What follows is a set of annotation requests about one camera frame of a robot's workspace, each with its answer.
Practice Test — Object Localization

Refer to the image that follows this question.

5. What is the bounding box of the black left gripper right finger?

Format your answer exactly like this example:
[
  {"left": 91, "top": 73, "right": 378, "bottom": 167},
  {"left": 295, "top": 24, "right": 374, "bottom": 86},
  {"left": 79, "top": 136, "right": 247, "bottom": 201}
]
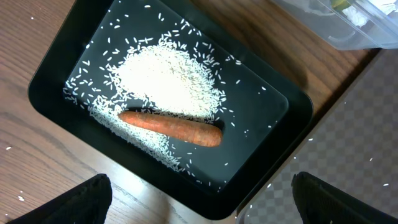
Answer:
[{"left": 291, "top": 172, "right": 397, "bottom": 224}]

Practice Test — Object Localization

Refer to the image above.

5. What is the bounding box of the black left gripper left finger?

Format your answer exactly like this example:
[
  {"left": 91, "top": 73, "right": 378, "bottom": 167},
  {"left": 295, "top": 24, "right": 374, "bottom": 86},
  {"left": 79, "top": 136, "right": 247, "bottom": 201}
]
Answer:
[{"left": 8, "top": 174, "right": 113, "bottom": 224}]

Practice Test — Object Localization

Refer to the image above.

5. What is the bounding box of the orange carrot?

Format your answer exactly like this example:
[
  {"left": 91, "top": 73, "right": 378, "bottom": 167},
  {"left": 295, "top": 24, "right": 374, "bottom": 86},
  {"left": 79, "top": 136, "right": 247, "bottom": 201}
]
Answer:
[{"left": 118, "top": 111, "right": 223, "bottom": 147}]

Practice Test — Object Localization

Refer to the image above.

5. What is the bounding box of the white rice pile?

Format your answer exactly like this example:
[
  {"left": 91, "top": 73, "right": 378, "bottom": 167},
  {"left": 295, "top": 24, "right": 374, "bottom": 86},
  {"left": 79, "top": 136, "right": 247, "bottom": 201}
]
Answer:
[{"left": 62, "top": 2, "right": 280, "bottom": 190}]

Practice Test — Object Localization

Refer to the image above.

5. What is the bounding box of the green yellow snack wrapper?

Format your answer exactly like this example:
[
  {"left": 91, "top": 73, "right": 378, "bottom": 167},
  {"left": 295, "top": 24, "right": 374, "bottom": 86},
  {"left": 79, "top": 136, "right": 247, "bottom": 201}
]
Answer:
[{"left": 330, "top": 0, "right": 351, "bottom": 11}]

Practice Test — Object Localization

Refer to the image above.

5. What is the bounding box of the white paper napkin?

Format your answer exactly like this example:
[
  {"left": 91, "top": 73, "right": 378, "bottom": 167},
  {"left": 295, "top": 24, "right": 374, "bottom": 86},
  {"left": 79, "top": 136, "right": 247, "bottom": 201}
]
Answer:
[{"left": 335, "top": 0, "right": 397, "bottom": 27}]

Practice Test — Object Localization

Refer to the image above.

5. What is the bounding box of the black rectangular tray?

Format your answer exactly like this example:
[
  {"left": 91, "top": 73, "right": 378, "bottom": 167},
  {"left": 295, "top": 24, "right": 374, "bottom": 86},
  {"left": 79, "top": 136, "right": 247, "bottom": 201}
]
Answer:
[{"left": 28, "top": 0, "right": 313, "bottom": 220}]

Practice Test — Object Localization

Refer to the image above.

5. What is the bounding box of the dark brown serving tray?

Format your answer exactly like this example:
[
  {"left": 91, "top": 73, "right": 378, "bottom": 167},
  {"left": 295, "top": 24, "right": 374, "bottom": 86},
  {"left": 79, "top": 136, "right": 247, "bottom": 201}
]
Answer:
[{"left": 236, "top": 48, "right": 398, "bottom": 224}]

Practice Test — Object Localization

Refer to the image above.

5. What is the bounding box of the clear plastic bin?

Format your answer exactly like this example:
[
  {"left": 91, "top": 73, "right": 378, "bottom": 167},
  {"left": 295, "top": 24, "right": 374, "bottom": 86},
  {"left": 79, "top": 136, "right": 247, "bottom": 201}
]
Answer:
[{"left": 274, "top": 0, "right": 397, "bottom": 50}]

